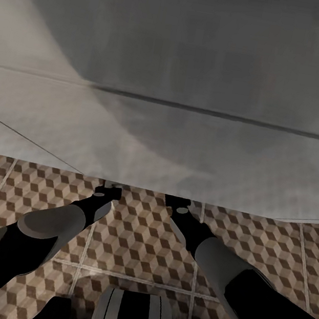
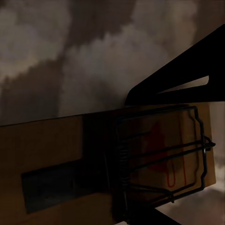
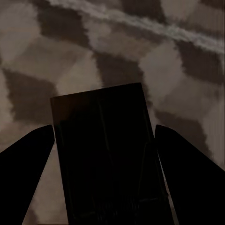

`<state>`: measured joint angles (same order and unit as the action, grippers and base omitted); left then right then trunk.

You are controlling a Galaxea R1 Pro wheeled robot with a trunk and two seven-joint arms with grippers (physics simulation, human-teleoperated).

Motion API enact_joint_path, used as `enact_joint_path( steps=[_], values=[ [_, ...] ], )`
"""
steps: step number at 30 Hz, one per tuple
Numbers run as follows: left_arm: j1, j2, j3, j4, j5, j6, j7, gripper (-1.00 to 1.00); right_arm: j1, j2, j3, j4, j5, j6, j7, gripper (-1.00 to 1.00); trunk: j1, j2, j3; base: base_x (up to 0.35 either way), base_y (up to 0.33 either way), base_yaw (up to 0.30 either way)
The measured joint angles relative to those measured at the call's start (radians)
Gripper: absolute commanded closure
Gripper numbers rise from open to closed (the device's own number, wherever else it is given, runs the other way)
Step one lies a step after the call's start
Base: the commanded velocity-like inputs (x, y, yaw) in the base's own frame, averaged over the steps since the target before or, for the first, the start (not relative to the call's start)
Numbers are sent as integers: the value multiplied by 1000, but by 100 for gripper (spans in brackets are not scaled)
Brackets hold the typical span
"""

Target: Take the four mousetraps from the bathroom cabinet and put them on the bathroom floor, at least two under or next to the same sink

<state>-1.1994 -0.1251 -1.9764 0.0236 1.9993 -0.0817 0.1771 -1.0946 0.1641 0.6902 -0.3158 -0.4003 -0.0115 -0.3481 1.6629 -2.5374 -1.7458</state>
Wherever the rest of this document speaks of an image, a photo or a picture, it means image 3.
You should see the mousetrap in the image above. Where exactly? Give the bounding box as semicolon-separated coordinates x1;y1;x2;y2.
50;82;174;225

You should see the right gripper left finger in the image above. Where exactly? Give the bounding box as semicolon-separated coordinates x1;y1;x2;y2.
0;125;55;225

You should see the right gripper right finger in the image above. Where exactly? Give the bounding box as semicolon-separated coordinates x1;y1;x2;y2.
154;125;225;225

